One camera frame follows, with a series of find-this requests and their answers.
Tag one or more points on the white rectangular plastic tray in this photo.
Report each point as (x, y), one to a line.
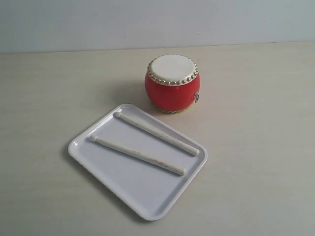
(147, 189)

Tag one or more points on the wooden drumstick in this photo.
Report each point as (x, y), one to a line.
(138, 155)
(157, 133)

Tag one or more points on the red small drum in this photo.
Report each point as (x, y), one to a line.
(172, 82)

